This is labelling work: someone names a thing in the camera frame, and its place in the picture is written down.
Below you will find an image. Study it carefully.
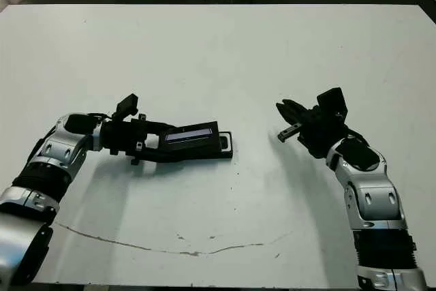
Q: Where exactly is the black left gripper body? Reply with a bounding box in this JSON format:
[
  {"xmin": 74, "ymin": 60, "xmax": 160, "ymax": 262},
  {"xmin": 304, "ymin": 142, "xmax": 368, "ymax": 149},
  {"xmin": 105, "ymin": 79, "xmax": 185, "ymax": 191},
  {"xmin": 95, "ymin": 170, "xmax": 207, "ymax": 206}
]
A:
[{"xmin": 100, "ymin": 113, "xmax": 161, "ymax": 166}]

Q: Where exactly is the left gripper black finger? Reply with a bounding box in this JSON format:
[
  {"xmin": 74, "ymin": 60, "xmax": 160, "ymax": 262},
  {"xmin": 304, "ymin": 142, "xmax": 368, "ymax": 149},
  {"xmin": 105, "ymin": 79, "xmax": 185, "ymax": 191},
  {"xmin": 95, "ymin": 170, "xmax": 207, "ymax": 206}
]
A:
[
  {"xmin": 145, "ymin": 121, "xmax": 178, "ymax": 134},
  {"xmin": 136, "ymin": 147, "xmax": 191, "ymax": 165}
]

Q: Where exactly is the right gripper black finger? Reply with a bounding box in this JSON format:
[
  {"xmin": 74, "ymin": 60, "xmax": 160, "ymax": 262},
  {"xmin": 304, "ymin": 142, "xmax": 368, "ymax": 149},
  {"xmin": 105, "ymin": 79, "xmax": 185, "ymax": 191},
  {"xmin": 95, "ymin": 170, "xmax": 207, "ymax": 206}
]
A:
[
  {"xmin": 281, "ymin": 98, "xmax": 309, "ymax": 120},
  {"xmin": 275, "ymin": 101, "xmax": 303, "ymax": 125}
]

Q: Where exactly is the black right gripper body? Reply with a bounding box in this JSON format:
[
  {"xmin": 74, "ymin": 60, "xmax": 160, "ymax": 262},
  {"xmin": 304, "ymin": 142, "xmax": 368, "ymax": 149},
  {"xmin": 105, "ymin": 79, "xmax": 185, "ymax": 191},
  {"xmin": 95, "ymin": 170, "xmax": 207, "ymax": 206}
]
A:
[{"xmin": 277, "ymin": 104, "xmax": 349, "ymax": 159}]

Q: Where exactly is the glossy black box lid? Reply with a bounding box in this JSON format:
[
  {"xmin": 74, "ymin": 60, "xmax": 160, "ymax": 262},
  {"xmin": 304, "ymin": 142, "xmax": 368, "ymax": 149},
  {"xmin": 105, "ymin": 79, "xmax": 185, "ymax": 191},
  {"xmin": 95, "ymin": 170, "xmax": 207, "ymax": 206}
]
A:
[{"xmin": 156, "ymin": 121, "xmax": 221, "ymax": 159}]

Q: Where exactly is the black box base white insert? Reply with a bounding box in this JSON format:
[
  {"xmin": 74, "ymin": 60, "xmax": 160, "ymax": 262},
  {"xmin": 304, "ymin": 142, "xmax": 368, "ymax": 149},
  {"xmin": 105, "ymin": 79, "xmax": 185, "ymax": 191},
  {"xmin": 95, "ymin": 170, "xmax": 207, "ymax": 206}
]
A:
[{"xmin": 190, "ymin": 130, "xmax": 236, "ymax": 162}]

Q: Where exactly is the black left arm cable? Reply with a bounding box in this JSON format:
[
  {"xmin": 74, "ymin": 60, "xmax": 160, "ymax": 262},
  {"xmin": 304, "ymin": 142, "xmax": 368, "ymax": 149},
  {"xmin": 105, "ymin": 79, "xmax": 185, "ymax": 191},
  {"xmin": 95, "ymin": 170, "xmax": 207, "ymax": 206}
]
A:
[{"xmin": 85, "ymin": 112, "xmax": 115, "ymax": 122}]

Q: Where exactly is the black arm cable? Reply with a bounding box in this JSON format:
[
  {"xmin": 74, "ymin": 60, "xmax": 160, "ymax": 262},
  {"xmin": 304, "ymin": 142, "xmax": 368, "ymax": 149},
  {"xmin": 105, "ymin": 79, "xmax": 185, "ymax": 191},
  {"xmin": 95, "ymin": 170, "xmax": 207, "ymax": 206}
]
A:
[
  {"xmin": 343, "ymin": 126, "xmax": 371, "ymax": 146},
  {"xmin": 85, "ymin": 112, "xmax": 115, "ymax": 122}
]

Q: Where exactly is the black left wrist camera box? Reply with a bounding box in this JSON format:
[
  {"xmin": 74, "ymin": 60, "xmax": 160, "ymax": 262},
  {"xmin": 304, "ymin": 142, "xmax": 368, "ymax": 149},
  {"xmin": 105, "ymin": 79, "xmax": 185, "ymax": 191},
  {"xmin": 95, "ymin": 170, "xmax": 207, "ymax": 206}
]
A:
[{"xmin": 113, "ymin": 93, "xmax": 139, "ymax": 123}]

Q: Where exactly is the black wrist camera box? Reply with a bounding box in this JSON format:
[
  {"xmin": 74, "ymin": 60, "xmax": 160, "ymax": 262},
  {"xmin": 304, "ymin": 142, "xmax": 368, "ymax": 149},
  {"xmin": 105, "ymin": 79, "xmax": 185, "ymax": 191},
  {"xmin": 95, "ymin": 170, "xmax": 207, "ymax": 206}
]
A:
[
  {"xmin": 316, "ymin": 87, "xmax": 349, "ymax": 119},
  {"xmin": 113, "ymin": 93, "xmax": 139, "ymax": 123}
]

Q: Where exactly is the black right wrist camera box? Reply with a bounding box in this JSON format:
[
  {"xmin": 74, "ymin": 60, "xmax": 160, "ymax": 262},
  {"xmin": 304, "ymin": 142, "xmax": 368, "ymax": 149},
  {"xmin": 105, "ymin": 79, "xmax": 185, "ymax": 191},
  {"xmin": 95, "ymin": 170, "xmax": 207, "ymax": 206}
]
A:
[{"xmin": 316, "ymin": 87, "xmax": 349, "ymax": 119}]

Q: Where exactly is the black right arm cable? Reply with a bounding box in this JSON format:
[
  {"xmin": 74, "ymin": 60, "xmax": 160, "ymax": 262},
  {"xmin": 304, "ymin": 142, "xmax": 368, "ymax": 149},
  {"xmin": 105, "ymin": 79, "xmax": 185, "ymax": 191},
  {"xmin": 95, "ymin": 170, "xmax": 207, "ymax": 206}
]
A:
[{"xmin": 343, "ymin": 126, "xmax": 371, "ymax": 146}]

